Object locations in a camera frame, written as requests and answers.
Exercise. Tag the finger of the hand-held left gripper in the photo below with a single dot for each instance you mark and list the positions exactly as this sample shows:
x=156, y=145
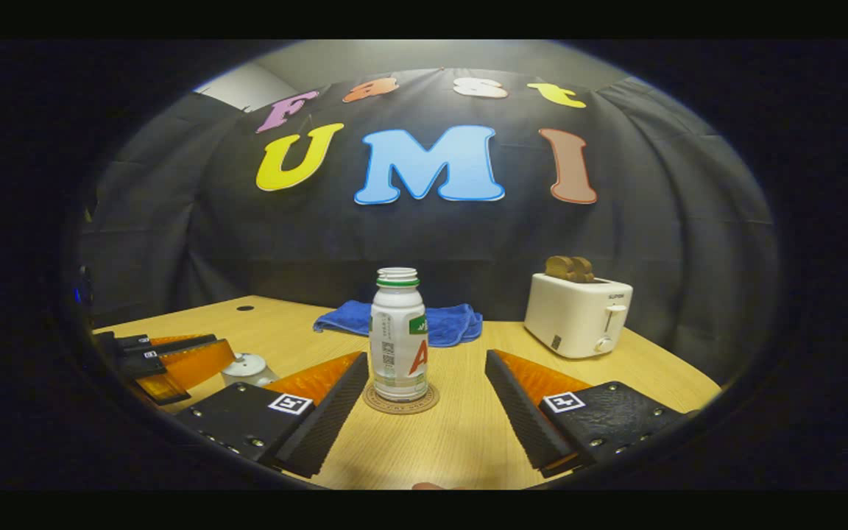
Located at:
x=196, y=364
x=174, y=346

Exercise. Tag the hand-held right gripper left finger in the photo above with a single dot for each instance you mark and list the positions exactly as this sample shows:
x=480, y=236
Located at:
x=247, y=419

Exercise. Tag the blue folded towel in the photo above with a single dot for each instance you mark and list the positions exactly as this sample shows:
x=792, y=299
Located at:
x=453, y=324

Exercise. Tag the white toaster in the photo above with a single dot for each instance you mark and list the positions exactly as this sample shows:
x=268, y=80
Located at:
x=571, y=316

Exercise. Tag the round brown coaster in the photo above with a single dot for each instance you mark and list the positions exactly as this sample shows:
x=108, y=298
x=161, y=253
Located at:
x=376, y=404

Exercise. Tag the brown bread slice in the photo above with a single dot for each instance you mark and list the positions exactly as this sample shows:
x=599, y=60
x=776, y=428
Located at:
x=558, y=268
x=584, y=270

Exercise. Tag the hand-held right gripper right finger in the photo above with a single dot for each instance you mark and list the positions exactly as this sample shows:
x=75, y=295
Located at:
x=615, y=416

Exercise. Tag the white plastic water bottle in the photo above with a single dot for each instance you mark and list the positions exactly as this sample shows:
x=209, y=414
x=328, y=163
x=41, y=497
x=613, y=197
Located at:
x=394, y=338

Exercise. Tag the white ceramic teacup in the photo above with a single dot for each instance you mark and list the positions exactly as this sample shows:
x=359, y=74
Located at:
x=262, y=380

